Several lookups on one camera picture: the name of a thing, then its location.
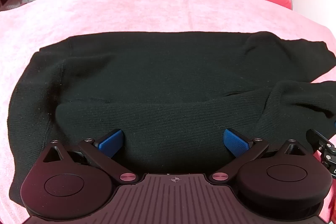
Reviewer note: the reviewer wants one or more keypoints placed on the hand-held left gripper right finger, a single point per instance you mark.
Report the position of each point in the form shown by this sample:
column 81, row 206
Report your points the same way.
column 236, row 144

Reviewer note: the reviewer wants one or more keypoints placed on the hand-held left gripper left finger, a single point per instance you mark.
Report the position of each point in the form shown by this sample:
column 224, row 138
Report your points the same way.
column 110, row 144

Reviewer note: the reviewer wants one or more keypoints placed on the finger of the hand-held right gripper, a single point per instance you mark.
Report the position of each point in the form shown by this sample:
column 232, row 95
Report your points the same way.
column 316, row 141

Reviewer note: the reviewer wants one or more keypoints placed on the black pants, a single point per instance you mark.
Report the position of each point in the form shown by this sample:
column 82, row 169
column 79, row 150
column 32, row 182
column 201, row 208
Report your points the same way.
column 157, row 69

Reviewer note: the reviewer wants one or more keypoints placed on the pink fleece blanket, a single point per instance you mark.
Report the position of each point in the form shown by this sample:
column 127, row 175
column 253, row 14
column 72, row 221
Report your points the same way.
column 131, row 8

